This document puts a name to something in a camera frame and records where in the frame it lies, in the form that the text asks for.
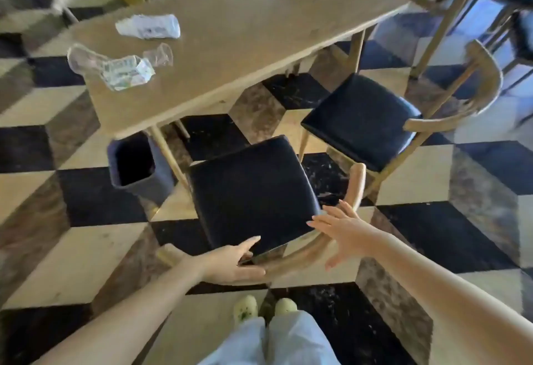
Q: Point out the white plastic bottle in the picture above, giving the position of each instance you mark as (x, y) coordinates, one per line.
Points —
(148, 26)

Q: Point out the person's right forearm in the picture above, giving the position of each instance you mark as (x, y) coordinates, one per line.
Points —
(458, 302)

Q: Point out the small milk carton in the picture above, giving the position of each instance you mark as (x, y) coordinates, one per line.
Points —
(127, 73)

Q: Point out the person's right yellow shoe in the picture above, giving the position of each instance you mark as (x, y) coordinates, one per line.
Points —
(285, 306)

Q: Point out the person's left hand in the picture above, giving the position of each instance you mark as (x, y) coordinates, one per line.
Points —
(227, 267)

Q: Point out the person's right hand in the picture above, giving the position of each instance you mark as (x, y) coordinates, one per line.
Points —
(354, 235)

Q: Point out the wooden table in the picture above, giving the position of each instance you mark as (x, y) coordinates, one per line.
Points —
(250, 23)

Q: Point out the person's white trousers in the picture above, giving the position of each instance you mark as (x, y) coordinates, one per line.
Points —
(291, 339)

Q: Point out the person's left yellow shoe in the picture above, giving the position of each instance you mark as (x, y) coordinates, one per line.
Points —
(245, 310)

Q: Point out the person's yellow shoe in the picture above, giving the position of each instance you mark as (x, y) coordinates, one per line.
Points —
(245, 310)
(285, 306)

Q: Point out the person's left forearm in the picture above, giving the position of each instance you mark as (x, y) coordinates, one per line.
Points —
(125, 323)

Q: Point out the grey trash bin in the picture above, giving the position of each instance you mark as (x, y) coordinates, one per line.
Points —
(133, 162)

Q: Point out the clear plastic cup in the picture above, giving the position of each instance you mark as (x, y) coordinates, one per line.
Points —
(85, 60)
(160, 54)

